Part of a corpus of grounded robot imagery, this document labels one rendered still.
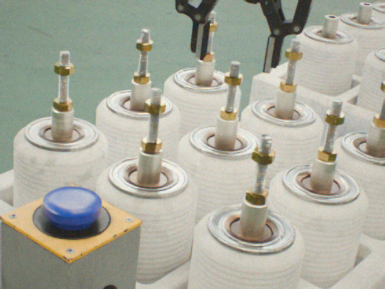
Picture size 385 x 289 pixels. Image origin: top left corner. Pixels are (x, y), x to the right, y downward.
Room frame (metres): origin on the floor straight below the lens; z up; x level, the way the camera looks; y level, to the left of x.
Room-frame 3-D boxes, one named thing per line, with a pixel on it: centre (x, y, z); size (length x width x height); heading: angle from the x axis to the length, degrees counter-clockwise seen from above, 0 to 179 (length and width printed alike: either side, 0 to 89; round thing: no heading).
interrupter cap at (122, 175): (0.64, 0.03, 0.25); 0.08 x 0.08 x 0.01
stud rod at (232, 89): (0.73, -0.04, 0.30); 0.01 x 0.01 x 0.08; 19
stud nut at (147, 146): (0.64, 0.03, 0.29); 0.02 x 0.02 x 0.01; 88
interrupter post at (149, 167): (0.64, 0.03, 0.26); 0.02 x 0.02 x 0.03
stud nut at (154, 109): (0.64, 0.03, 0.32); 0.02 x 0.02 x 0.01; 88
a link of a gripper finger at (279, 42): (0.72, -0.09, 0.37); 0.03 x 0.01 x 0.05; 77
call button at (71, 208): (0.46, 0.07, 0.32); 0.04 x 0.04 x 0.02
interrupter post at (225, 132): (0.73, -0.04, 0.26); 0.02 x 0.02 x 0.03
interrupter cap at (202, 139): (0.73, -0.04, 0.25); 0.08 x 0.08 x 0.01
